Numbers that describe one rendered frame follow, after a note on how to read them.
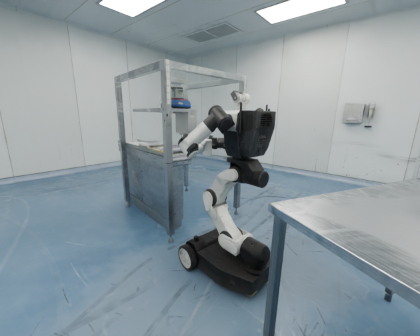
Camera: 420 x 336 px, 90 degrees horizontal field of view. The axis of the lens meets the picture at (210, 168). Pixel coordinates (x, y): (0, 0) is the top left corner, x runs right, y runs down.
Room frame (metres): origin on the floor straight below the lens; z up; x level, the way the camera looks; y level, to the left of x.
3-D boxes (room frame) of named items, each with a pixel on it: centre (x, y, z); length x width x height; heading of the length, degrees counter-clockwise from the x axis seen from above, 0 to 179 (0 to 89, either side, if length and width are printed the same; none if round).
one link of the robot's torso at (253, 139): (1.43, -0.24, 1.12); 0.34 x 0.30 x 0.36; 132
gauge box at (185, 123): (2.15, 0.25, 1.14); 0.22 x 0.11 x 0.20; 42
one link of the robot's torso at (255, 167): (1.41, -0.26, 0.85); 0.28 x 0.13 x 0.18; 42
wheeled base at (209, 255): (1.49, -0.19, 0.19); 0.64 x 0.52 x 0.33; 42
